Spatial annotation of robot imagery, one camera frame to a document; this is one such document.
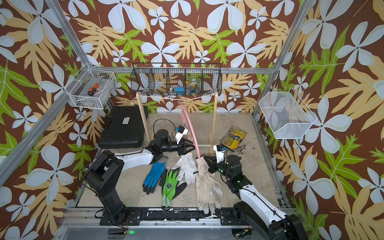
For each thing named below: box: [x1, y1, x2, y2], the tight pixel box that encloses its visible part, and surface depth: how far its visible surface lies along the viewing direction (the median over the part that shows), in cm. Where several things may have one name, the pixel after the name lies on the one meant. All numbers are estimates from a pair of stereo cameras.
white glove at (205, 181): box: [195, 157, 224, 197], surface depth 86 cm
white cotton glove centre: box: [171, 152, 198, 185], surface depth 92 cm
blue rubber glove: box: [142, 162, 166, 195], surface depth 86 cm
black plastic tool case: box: [98, 105, 145, 149], surface depth 101 cm
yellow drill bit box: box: [220, 126, 247, 152], surface depth 103 cm
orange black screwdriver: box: [87, 83, 100, 96], surface depth 81 cm
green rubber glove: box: [159, 166, 187, 207], surface depth 85 cm
